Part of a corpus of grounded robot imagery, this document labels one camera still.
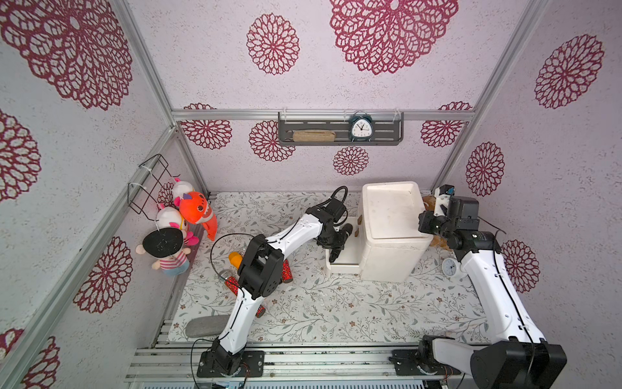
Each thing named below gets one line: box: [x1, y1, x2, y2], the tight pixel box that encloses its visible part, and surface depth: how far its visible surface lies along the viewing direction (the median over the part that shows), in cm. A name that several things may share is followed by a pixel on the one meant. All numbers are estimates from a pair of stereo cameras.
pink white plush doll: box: [156, 178, 200, 247], surface depth 88 cm
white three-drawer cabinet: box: [325, 181, 435, 283], surface depth 84 cm
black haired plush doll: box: [135, 226, 192, 276], surface depth 80 cm
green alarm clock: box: [349, 113, 375, 142], surface depth 92 cm
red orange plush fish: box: [178, 191, 218, 242], surface depth 91 cm
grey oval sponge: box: [185, 314, 231, 338], surface depth 79 cm
